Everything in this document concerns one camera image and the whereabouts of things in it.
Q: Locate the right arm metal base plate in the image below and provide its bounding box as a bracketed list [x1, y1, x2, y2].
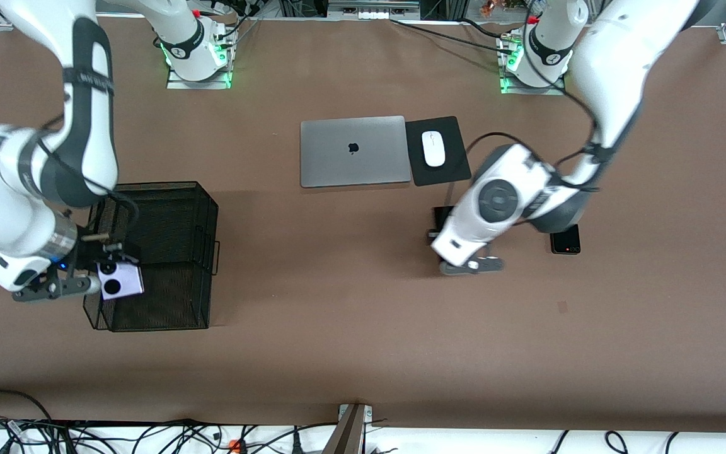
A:
[166, 25, 234, 90]

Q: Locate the aluminium camera post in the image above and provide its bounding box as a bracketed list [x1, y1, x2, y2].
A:
[322, 404, 374, 454]

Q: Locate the white computer mouse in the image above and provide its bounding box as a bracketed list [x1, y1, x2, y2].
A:
[422, 131, 447, 168]

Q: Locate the black cable on table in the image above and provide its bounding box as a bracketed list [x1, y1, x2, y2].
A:
[390, 18, 510, 56]

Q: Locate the silver laptop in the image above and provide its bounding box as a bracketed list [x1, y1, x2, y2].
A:
[300, 115, 412, 189]

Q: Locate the black wire mesh basket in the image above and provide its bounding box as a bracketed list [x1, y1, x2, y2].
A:
[83, 182, 221, 332]

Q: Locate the long black slab phone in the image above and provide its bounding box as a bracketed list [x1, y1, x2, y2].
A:
[434, 206, 459, 233]

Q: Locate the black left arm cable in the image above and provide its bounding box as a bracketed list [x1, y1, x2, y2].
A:
[445, 19, 603, 209]

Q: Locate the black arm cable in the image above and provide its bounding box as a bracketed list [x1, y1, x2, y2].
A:
[34, 88, 141, 247]
[445, 19, 603, 209]

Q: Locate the black mouse pad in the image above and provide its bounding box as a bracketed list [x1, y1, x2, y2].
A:
[405, 116, 472, 187]

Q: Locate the thick black looped floor cable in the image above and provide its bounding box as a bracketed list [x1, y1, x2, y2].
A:
[0, 388, 56, 454]

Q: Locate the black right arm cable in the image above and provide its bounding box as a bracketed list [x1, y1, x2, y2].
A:
[34, 88, 141, 247]

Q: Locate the grey power strip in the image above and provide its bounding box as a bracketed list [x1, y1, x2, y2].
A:
[328, 0, 421, 20]

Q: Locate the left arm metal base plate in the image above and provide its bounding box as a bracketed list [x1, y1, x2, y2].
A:
[499, 35, 568, 96]

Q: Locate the white flip phone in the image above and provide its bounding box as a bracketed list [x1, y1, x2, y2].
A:
[96, 261, 145, 301]

